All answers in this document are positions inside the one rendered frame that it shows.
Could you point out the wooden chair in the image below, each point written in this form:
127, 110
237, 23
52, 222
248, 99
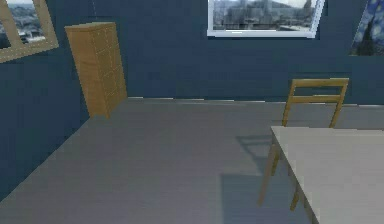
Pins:
313, 98

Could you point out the wooden chest of drawers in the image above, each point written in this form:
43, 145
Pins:
96, 66

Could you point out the white framed window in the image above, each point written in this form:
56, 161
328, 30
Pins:
263, 16

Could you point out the pale grey table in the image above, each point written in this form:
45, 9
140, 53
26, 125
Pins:
340, 173

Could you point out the wooden framed window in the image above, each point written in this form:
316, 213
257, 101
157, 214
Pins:
26, 46

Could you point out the blue starry night painting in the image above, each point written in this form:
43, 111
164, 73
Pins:
370, 33

